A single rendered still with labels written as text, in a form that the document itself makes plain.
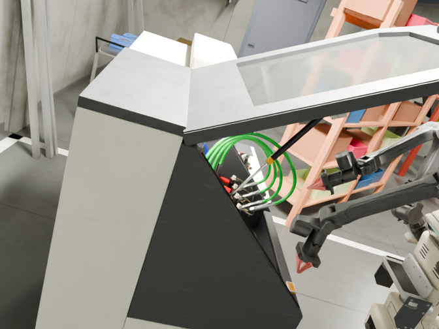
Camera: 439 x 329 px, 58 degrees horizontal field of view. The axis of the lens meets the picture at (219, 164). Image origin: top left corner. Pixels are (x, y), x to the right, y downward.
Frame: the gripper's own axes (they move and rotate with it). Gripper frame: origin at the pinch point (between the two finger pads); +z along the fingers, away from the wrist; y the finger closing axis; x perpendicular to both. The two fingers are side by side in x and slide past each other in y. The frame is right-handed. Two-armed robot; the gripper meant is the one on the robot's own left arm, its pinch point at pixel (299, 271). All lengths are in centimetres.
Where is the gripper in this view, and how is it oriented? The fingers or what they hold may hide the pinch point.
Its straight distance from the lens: 151.3
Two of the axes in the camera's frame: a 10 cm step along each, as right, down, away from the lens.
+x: 9.5, 2.7, 1.8
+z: -3.2, 8.6, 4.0
